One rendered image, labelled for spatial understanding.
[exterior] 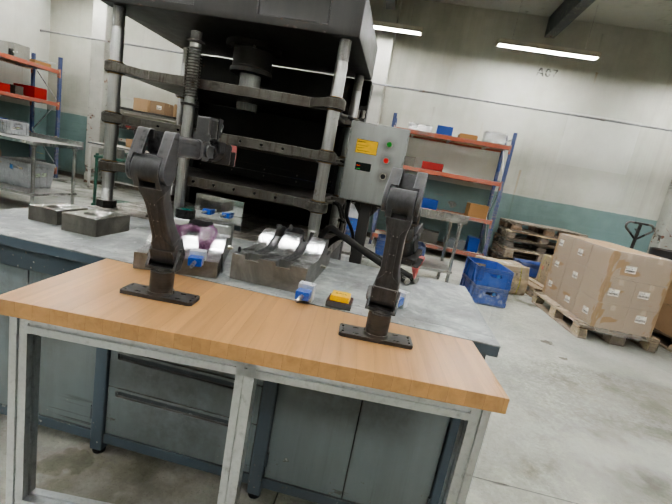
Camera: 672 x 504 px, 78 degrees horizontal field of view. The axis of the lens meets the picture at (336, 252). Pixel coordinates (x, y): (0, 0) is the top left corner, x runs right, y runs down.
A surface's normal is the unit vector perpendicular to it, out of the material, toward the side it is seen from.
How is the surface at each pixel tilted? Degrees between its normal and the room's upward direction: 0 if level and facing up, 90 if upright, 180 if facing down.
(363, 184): 90
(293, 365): 90
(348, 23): 90
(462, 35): 90
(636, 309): 82
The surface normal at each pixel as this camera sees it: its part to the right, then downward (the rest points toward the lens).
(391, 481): -0.15, 0.18
